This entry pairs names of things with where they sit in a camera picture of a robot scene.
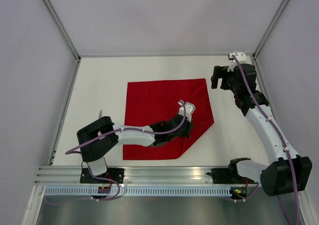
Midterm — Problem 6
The red cloth napkin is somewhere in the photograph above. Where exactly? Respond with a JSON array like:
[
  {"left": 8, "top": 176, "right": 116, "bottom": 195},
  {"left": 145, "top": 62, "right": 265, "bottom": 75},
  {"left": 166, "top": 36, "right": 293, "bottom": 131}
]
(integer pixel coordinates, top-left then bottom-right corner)
[{"left": 123, "top": 79, "right": 214, "bottom": 160}]

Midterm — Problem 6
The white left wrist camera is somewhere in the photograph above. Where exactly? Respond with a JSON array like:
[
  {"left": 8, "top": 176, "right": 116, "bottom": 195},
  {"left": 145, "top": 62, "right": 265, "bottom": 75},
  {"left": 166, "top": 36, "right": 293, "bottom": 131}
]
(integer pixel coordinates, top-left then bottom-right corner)
[{"left": 178, "top": 100, "right": 196, "bottom": 122}]

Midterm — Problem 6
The aluminium front rail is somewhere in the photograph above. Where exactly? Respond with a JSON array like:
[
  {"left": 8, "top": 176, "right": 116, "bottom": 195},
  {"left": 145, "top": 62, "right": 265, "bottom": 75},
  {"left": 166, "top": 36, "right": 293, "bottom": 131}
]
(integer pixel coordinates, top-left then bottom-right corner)
[{"left": 33, "top": 165, "right": 245, "bottom": 186}]

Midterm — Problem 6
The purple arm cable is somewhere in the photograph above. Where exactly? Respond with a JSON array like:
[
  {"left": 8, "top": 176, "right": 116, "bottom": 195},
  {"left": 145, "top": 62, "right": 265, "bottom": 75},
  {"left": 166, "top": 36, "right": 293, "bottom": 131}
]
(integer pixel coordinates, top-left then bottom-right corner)
[
  {"left": 65, "top": 103, "right": 187, "bottom": 155},
  {"left": 233, "top": 55, "right": 304, "bottom": 225}
]

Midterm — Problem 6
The left aluminium frame post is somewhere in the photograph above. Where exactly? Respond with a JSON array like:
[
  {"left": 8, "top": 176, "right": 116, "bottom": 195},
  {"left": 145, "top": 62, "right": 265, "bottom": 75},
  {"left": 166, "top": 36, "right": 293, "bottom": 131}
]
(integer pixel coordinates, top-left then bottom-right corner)
[{"left": 41, "top": 0, "right": 81, "bottom": 62}]

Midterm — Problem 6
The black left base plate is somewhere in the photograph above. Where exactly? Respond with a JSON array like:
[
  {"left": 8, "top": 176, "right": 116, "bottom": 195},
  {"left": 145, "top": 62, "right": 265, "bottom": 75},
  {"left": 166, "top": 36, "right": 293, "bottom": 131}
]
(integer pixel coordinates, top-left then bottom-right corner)
[{"left": 80, "top": 168, "right": 125, "bottom": 184}]

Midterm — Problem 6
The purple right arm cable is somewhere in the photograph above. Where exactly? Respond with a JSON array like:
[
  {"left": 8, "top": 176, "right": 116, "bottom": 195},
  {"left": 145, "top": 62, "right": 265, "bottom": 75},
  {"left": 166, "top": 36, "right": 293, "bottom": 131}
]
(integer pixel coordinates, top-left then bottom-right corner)
[{"left": 233, "top": 55, "right": 304, "bottom": 225}]

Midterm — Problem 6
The aluminium frame post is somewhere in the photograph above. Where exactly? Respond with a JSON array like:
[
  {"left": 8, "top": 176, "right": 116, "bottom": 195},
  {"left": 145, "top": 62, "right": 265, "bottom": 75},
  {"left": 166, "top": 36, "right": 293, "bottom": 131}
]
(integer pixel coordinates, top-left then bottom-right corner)
[
  {"left": 41, "top": 0, "right": 81, "bottom": 62},
  {"left": 252, "top": 0, "right": 290, "bottom": 60}
]

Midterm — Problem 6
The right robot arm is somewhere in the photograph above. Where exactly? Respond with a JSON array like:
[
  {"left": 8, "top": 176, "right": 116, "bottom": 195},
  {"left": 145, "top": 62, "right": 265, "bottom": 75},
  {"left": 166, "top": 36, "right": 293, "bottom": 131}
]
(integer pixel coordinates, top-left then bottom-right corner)
[{"left": 211, "top": 64, "right": 312, "bottom": 196}]

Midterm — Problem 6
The white slotted cable duct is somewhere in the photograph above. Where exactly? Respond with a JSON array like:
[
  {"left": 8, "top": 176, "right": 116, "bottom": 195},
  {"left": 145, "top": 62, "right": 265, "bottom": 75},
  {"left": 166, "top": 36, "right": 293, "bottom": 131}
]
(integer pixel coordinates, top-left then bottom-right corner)
[{"left": 45, "top": 185, "right": 231, "bottom": 197}]

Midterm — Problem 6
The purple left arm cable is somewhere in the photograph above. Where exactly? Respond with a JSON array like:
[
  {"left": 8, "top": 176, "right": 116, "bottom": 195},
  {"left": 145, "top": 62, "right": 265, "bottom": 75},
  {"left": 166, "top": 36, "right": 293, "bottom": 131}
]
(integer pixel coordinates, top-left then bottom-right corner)
[{"left": 65, "top": 103, "right": 187, "bottom": 155}]

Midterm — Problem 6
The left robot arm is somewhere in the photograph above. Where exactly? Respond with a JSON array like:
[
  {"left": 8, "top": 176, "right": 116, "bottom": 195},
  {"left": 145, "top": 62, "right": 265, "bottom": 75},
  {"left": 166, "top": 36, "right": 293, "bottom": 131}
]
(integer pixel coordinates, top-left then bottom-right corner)
[{"left": 77, "top": 113, "right": 193, "bottom": 183}]

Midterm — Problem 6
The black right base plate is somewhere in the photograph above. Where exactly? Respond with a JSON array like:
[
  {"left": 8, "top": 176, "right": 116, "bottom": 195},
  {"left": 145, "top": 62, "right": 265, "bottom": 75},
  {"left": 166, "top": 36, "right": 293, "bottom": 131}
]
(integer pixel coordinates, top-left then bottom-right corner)
[{"left": 206, "top": 168, "right": 256, "bottom": 185}]

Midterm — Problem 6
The right aluminium frame post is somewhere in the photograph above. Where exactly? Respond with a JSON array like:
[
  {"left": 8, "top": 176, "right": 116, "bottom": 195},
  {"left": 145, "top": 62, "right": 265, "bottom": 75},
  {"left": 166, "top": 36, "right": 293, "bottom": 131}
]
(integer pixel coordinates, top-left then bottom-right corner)
[{"left": 252, "top": 0, "right": 290, "bottom": 60}]

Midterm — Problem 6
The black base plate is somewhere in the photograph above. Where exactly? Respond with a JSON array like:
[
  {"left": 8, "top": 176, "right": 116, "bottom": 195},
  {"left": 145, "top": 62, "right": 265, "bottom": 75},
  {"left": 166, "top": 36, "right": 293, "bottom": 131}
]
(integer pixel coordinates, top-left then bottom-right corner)
[
  {"left": 80, "top": 168, "right": 125, "bottom": 184},
  {"left": 206, "top": 168, "right": 256, "bottom": 185}
]

